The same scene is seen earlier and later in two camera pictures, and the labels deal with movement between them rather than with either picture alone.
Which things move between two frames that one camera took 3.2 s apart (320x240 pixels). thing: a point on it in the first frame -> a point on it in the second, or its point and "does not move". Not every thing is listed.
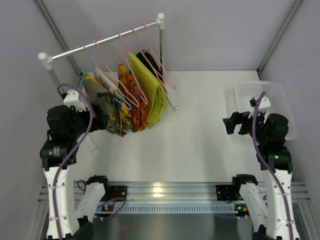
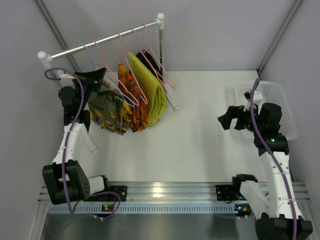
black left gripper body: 94,117 -> 85,81
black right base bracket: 226,193 does not move
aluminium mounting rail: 172,192 does not move
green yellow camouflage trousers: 118,117 does not move
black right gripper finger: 236,118 -> 232,112
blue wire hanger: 130,108 -> 117,98
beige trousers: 108,83 does not move
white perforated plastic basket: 276,95 does not move
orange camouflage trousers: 129,87 does not move
